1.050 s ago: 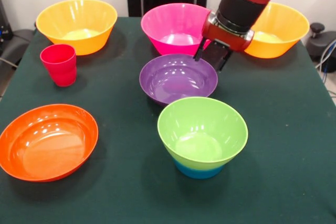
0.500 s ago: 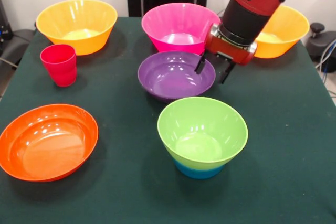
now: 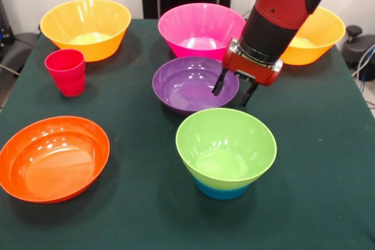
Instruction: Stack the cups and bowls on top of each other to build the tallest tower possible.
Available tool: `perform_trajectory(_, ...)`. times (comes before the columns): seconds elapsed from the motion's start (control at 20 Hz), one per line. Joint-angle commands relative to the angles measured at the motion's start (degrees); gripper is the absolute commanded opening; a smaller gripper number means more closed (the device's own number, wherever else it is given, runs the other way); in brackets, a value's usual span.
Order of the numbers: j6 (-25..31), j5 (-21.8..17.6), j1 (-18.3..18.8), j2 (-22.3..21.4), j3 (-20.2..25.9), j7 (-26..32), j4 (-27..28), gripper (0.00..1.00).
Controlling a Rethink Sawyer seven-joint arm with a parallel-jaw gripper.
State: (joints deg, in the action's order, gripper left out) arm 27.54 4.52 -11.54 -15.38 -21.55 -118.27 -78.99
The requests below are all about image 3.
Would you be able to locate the blue bowl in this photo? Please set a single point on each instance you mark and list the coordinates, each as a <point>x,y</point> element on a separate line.
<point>222,192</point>

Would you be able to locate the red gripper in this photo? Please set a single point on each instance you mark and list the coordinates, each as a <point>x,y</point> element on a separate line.
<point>249,68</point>

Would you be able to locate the dark green tablecloth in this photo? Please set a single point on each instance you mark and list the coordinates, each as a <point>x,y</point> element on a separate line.
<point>132,226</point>

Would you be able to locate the grey office chair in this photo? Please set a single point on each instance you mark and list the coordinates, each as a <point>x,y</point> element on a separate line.
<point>20,51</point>

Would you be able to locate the red cup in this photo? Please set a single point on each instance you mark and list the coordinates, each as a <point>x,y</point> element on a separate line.
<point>68,80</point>

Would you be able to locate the large green bowl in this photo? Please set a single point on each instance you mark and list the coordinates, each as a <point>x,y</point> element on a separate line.
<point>214,144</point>

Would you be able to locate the purple bowl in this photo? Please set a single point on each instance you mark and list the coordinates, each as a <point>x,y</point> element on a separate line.
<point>187,86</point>

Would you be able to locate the black computer equipment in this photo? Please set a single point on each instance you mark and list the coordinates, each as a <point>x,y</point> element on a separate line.
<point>6,27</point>

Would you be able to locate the yellow-orange large bowl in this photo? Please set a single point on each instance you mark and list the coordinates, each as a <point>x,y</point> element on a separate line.
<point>88,48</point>
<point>316,48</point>

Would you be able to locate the pink large bowl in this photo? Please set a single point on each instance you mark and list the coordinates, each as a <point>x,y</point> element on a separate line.
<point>199,33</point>

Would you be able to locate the orange shallow bowl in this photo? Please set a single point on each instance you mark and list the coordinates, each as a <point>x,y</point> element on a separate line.
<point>52,162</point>

